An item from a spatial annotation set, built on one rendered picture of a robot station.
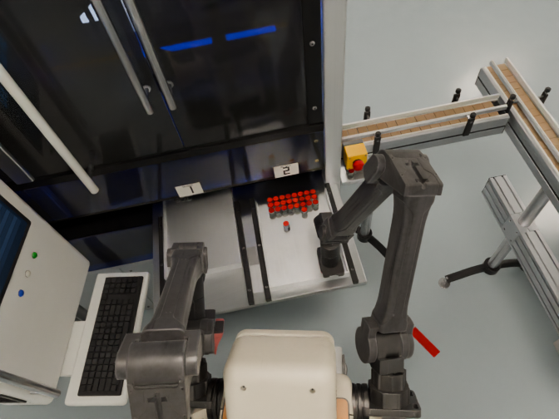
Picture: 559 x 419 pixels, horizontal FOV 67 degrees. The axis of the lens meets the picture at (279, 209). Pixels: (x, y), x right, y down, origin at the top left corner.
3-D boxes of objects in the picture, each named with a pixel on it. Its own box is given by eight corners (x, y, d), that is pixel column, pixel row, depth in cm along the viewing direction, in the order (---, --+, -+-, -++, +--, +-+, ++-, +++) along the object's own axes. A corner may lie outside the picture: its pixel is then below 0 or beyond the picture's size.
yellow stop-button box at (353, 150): (341, 155, 156) (342, 142, 150) (360, 151, 156) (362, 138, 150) (347, 170, 152) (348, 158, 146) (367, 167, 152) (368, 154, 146)
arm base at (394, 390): (361, 416, 87) (422, 418, 86) (361, 377, 86) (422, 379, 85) (358, 394, 95) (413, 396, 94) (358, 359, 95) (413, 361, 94)
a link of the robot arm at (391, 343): (379, 382, 87) (403, 379, 88) (379, 334, 86) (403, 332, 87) (361, 363, 96) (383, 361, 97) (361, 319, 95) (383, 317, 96)
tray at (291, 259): (256, 206, 157) (255, 200, 154) (326, 193, 157) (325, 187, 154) (270, 291, 138) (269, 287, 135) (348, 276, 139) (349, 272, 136)
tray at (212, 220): (165, 200, 162) (161, 195, 159) (231, 187, 163) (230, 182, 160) (167, 282, 144) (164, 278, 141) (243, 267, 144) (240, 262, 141)
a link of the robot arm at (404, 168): (403, 167, 71) (457, 166, 73) (370, 145, 83) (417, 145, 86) (367, 372, 89) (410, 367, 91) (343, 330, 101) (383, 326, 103)
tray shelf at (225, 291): (153, 206, 164) (151, 204, 162) (331, 170, 165) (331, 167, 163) (155, 327, 138) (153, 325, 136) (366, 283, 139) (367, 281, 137)
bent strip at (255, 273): (249, 255, 146) (245, 247, 141) (257, 253, 146) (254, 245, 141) (254, 293, 139) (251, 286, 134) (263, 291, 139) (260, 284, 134)
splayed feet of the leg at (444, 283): (435, 278, 227) (441, 266, 215) (526, 258, 228) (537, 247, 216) (441, 291, 223) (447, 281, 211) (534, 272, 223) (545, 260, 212)
